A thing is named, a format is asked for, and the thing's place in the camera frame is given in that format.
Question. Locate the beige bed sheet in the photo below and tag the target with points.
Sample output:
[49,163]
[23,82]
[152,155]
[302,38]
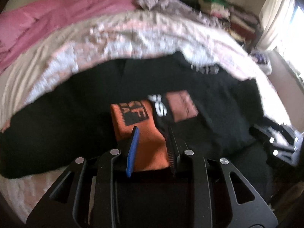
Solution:
[19,79]

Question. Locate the white curtain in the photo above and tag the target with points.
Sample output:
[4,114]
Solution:
[275,15]

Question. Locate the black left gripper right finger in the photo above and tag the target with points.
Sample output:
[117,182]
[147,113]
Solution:
[172,149]

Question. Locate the lilac crumpled garment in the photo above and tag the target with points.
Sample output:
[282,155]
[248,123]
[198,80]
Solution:
[180,9]

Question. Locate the white plastic bag with clothes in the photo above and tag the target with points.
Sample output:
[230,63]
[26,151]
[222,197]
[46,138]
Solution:
[262,60]

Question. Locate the pink white floral blanket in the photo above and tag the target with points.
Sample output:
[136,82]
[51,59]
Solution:
[143,35]

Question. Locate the pink duvet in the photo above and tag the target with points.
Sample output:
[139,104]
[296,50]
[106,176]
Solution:
[23,27]

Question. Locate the black sweater with orange cuffs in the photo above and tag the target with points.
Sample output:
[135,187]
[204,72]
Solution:
[87,114]

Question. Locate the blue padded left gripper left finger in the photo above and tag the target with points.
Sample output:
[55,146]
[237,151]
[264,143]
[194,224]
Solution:
[132,150]

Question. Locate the stack of folded clothes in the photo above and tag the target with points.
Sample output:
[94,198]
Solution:
[244,26]

